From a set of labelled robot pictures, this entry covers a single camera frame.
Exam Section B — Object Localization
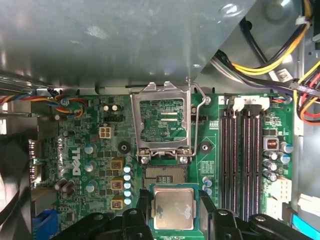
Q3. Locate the white cable label tag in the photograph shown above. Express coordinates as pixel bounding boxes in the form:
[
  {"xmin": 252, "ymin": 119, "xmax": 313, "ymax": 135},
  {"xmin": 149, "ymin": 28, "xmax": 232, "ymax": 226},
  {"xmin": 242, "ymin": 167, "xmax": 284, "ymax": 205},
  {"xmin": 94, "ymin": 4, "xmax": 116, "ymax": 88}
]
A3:
[{"xmin": 267, "ymin": 66, "xmax": 294, "ymax": 83}]

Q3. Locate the black case fan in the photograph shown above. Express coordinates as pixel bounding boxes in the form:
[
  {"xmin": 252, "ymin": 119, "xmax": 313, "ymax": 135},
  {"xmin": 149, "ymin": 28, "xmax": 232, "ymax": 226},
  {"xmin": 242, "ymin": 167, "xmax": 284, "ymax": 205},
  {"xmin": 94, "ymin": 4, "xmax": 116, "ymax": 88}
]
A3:
[{"xmin": 0, "ymin": 131, "xmax": 33, "ymax": 240}]

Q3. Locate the silver green CPU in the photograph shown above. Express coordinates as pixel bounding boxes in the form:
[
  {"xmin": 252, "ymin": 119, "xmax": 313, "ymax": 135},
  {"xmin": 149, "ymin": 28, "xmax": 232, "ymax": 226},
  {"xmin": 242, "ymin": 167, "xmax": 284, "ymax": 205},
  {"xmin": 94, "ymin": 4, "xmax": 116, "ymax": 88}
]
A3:
[{"xmin": 149, "ymin": 183, "xmax": 201, "ymax": 231}]

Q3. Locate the yellow black power cable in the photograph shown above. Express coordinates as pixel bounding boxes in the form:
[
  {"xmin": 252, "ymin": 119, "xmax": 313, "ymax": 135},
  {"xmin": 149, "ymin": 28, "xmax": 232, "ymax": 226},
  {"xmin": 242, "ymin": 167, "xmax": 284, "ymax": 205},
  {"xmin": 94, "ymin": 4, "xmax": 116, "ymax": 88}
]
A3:
[{"xmin": 209, "ymin": 0, "xmax": 315, "ymax": 77}]

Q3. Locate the grey power supply unit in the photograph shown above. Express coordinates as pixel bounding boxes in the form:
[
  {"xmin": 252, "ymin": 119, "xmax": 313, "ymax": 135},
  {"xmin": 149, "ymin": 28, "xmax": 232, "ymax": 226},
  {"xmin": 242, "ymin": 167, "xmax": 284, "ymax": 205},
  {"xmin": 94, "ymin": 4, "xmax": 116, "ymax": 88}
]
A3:
[{"xmin": 0, "ymin": 0, "xmax": 257, "ymax": 89}]

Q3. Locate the white four pin connector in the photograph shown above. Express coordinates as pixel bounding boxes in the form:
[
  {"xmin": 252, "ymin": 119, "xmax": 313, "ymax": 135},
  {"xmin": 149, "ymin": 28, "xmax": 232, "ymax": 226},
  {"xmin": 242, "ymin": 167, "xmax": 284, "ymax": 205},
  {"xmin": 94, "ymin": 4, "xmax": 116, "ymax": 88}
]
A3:
[{"xmin": 98, "ymin": 125, "xmax": 113, "ymax": 140}]

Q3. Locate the orange red wire bundle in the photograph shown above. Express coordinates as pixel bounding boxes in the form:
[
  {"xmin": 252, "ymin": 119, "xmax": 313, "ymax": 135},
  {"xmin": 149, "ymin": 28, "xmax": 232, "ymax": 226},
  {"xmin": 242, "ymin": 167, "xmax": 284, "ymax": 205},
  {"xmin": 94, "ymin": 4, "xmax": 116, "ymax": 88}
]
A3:
[{"xmin": 291, "ymin": 62, "xmax": 320, "ymax": 127}]

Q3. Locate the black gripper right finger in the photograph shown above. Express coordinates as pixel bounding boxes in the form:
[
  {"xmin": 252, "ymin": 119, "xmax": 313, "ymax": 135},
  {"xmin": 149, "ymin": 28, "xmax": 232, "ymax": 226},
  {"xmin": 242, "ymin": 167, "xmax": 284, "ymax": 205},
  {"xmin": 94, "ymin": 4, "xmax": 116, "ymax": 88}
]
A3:
[{"xmin": 198, "ymin": 190, "xmax": 310, "ymax": 240}]

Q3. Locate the metal socket cover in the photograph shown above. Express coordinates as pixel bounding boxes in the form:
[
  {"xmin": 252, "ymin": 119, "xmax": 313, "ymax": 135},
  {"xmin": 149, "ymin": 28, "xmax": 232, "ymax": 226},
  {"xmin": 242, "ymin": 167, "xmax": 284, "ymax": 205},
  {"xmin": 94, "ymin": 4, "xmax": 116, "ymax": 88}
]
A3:
[{"xmin": 129, "ymin": 81, "xmax": 195, "ymax": 165}]

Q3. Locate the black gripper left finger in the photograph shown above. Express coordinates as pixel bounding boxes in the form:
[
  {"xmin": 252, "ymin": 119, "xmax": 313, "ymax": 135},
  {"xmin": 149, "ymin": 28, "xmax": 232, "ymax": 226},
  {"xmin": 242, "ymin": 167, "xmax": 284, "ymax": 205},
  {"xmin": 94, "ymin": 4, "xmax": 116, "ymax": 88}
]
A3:
[{"xmin": 53, "ymin": 188, "xmax": 154, "ymax": 240}]

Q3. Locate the twisted red fan wire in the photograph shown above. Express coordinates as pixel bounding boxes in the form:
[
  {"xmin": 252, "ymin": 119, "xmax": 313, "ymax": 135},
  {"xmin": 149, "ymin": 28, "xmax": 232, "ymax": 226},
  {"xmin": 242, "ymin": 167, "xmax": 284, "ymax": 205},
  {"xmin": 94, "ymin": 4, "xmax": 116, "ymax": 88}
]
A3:
[{"xmin": 0, "ymin": 94, "xmax": 90, "ymax": 119}]

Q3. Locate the blue port connector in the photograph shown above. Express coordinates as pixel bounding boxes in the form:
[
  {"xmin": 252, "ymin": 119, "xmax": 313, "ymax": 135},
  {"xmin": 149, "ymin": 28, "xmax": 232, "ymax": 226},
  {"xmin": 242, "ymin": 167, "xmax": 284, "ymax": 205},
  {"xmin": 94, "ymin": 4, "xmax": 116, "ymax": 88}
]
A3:
[{"xmin": 31, "ymin": 209, "xmax": 60, "ymax": 240}]

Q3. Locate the light blue SATA cable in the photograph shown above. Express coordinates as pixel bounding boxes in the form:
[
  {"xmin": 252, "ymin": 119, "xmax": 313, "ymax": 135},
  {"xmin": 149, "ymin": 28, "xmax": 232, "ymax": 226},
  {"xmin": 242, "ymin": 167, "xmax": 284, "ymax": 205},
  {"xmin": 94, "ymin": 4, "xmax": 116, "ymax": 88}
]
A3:
[{"xmin": 291, "ymin": 212, "xmax": 320, "ymax": 232}]

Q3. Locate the CPU socket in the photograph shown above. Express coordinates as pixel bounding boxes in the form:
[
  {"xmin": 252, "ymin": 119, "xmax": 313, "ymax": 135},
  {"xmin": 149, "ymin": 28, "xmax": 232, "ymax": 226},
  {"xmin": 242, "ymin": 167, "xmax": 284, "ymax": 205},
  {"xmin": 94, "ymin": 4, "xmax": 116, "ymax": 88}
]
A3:
[{"xmin": 141, "ymin": 163, "xmax": 188, "ymax": 188}]

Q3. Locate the thin wire locking lever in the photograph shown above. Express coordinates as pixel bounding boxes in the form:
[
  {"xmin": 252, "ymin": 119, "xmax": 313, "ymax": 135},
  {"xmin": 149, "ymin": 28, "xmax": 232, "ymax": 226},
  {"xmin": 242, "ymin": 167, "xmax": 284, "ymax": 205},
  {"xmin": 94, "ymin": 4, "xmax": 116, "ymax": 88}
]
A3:
[{"xmin": 186, "ymin": 78, "xmax": 213, "ymax": 159}]

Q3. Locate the black open PC case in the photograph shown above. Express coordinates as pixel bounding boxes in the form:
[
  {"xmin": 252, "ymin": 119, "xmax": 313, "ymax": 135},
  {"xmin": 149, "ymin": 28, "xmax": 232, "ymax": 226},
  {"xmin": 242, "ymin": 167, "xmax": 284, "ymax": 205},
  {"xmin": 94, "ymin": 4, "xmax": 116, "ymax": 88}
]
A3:
[{"xmin": 0, "ymin": 0, "xmax": 320, "ymax": 240}]

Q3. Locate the green motherboard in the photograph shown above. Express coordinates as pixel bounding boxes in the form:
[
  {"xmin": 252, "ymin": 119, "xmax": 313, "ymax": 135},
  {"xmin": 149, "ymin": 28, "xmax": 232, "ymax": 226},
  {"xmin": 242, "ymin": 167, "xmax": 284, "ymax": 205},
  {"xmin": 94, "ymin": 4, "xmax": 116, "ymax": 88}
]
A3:
[{"xmin": 29, "ymin": 92, "xmax": 296, "ymax": 240}]

